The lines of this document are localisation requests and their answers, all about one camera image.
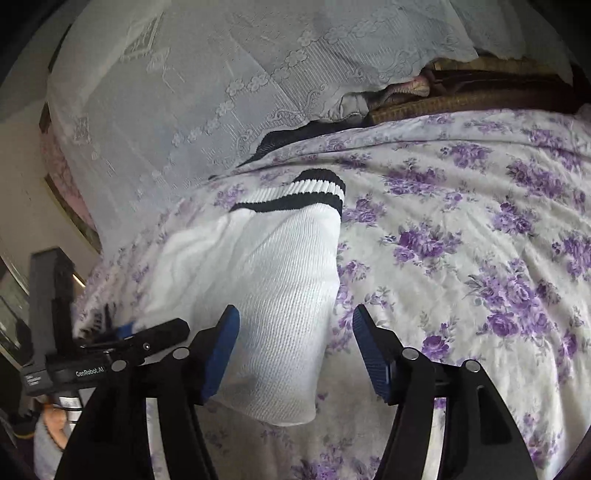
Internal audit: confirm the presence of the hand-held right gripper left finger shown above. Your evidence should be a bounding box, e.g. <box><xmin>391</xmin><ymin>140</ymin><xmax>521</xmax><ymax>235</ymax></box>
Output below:
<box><xmin>55</xmin><ymin>305</ymin><xmax>242</xmax><ymax>480</ymax></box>

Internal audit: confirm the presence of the person's left forearm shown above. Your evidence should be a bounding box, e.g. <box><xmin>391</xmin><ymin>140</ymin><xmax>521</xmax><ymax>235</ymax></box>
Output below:
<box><xmin>32</xmin><ymin>399</ymin><xmax>73</xmax><ymax>480</ymax></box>

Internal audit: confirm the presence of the white lace cover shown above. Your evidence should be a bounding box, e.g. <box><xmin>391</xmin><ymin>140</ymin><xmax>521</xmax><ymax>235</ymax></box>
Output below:
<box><xmin>44</xmin><ymin>0</ymin><xmax>573</xmax><ymax>254</ymax></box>

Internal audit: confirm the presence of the purple floral bedsheet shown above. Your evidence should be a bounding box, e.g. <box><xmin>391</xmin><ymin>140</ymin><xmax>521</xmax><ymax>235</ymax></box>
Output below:
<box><xmin>74</xmin><ymin>104</ymin><xmax>591</xmax><ymax>480</ymax></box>

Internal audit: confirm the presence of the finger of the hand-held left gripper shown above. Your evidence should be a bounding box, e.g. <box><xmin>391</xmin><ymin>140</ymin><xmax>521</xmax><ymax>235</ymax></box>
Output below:
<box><xmin>81</xmin><ymin>318</ymin><xmax>191</xmax><ymax>366</ymax></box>

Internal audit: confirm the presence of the pink and white cloth bundle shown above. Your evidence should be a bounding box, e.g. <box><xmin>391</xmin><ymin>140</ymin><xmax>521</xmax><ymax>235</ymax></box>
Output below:
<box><xmin>332</xmin><ymin>76</ymin><xmax>433</xmax><ymax>119</ymax></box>

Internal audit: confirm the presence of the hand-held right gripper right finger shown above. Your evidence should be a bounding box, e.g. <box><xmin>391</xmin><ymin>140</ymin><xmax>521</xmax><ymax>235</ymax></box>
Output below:
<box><xmin>352</xmin><ymin>305</ymin><xmax>527</xmax><ymax>480</ymax></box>

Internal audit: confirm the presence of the black and white striped cloth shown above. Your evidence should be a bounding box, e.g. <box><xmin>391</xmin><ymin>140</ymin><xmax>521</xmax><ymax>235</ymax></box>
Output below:
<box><xmin>78</xmin><ymin>301</ymin><xmax>115</xmax><ymax>341</ymax></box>

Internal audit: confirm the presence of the wooden furniture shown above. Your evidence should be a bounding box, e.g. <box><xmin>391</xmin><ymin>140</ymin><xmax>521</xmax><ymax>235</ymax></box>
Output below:
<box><xmin>0</xmin><ymin>254</ymin><xmax>34</xmax><ymax>357</ymax></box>

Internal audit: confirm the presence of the dark cloth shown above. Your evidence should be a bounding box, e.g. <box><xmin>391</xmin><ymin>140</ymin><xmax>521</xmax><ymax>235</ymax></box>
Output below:
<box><xmin>238</xmin><ymin>122</ymin><xmax>371</xmax><ymax>168</ymax></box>

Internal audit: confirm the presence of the white sweater with black trim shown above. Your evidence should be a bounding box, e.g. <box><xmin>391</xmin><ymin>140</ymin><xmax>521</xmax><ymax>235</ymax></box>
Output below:
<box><xmin>134</xmin><ymin>168</ymin><xmax>347</xmax><ymax>428</ymax></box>

